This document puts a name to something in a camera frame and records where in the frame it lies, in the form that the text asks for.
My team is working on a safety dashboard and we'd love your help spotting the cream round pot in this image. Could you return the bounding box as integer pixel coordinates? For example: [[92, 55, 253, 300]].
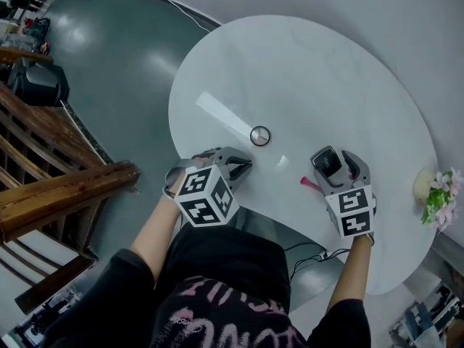
[[413, 168, 436, 203]]

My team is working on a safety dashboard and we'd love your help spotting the brown wooden bench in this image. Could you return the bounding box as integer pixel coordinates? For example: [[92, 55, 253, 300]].
[[0, 81, 143, 315]]

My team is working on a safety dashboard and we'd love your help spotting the person's left forearm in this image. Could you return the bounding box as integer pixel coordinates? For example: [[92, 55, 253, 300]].
[[129, 194, 182, 283]]

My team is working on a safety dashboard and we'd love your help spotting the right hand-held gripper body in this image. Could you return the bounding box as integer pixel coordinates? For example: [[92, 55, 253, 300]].
[[323, 179, 378, 239]]

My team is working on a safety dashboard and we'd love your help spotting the pink artificial flower bunch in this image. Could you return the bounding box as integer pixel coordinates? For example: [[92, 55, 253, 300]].
[[420, 166, 464, 233]]

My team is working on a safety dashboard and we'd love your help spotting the black square makeup compact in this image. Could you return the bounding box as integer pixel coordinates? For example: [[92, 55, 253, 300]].
[[310, 145, 344, 178]]

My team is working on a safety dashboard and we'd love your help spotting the person's left hand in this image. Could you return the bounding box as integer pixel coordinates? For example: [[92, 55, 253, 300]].
[[163, 147, 221, 199]]

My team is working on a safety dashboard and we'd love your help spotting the black cable with white plug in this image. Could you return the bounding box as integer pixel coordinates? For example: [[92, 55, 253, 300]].
[[289, 243, 353, 281]]

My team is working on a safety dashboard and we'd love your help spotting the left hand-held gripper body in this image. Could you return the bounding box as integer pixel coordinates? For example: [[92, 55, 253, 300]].
[[173, 156, 241, 228]]

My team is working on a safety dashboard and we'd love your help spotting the person's black printed sweater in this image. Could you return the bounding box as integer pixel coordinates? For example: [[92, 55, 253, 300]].
[[36, 223, 371, 348]]

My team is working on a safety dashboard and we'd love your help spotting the white floor cable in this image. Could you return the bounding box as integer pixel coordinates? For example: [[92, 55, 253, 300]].
[[144, 0, 213, 33]]

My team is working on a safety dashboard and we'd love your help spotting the person's right forearm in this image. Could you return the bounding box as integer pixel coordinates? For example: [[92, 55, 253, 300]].
[[327, 234, 373, 312]]

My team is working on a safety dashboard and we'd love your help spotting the pink makeup tube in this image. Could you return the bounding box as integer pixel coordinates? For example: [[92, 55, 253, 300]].
[[299, 176, 320, 192]]

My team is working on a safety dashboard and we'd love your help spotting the round mirrored makeup compact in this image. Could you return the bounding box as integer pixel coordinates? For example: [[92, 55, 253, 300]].
[[249, 125, 272, 148]]

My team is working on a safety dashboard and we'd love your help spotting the cluttered shelf of items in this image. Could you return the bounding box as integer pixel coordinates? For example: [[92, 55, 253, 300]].
[[0, 0, 52, 54]]

